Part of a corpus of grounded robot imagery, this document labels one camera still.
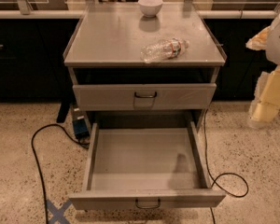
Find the blue tape cross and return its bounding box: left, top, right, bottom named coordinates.
left=47, top=200, right=71, bottom=224

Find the black middle drawer handle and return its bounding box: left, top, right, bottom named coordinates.
left=135, top=199, right=161, bottom=210

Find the black upper drawer handle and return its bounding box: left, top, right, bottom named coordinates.
left=133, top=91, right=158, bottom=99

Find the blue power box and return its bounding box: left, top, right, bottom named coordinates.
left=71, top=105, right=89, bottom=139

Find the open grey middle drawer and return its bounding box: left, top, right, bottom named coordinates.
left=70, top=122, right=225, bottom=210

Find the clear plastic water bottle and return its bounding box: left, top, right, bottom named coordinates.
left=140, top=38, right=189, bottom=63

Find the black drawer handle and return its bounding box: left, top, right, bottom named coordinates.
left=133, top=91, right=158, bottom=99
left=135, top=199, right=161, bottom=210

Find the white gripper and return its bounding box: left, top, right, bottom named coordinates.
left=245, top=13, right=280, bottom=128

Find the dark counter with cabinets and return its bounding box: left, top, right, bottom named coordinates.
left=0, top=19, right=275, bottom=102

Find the closed grey upper drawer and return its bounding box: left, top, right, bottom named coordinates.
left=73, top=83, right=217, bottom=111

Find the grey metal drawer cabinet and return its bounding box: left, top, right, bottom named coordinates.
left=64, top=3, right=225, bottom=132

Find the white ceramic bowl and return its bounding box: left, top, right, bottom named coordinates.
left=138, top=0, right=163, bottom=17

